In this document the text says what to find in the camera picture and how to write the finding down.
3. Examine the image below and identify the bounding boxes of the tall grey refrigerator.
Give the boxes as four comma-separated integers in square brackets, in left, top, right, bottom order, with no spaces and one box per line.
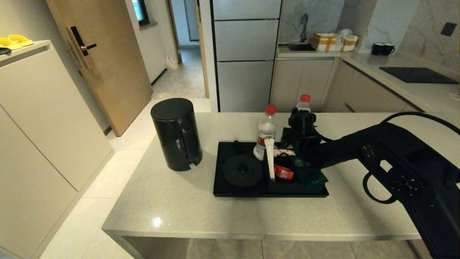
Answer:
[210,0,282,113]

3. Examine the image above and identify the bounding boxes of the clear water bottle red cap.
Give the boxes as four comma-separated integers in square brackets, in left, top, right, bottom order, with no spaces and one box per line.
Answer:
[295,95,312,113]
[253,104,278,161]

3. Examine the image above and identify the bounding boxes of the chrome kitchen faucet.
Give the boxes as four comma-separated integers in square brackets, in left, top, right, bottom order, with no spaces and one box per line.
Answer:
[300,13,309,42]

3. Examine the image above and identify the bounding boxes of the black induction cooktop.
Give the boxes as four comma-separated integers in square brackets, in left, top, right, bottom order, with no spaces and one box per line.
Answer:
[379,67,459,84]

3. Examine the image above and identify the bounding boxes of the long white paper sachet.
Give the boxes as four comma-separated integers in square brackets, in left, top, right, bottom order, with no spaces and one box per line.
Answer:
[265,138,276,182]

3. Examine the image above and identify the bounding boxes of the round black kettle base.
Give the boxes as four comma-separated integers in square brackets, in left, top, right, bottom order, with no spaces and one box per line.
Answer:
[222,154,263,187]

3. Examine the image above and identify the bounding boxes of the black electric kettle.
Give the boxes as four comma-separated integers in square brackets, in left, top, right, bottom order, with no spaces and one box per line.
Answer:
[150,97,203,172]

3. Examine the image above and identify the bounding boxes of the cardboard box yellow tape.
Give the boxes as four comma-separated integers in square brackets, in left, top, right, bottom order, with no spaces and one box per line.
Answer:
[311,33,360,52]

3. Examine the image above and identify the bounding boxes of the black rectangular serving tray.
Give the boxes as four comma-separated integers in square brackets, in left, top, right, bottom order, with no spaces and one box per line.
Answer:
[213,141,329,197]

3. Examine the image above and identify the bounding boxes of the yellow slipper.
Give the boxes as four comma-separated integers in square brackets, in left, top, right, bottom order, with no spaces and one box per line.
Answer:
[0,37,23,50]
[8,34,35,46]

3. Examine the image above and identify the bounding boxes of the dark framed window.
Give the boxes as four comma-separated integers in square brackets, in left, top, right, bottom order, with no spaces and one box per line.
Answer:
[132,0,150,27]

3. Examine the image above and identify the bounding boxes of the light wooden door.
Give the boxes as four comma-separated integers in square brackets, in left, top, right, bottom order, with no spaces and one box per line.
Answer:
[46,0,154,136]

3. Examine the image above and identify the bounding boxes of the black door lock handle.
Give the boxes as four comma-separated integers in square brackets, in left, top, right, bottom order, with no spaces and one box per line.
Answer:
[67,26,98,71]

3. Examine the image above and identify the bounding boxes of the red snack packet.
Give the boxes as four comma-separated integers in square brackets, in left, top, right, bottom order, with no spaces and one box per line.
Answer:
[273,164,294,180]

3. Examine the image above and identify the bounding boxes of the steel kitchen sink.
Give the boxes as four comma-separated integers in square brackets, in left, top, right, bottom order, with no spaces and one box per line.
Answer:
[287,42,317,51]

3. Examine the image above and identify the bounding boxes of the black compartment organizer box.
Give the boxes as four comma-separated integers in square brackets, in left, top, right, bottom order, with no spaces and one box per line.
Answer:
[265,148,327,194]

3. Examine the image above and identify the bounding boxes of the beige storage cabinet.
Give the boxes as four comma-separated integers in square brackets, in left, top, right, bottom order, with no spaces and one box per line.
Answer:
[0,40,115,259]

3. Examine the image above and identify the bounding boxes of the beige kitchen base cabinets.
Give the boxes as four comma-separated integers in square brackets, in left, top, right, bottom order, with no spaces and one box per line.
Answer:
[270,57,424,113]

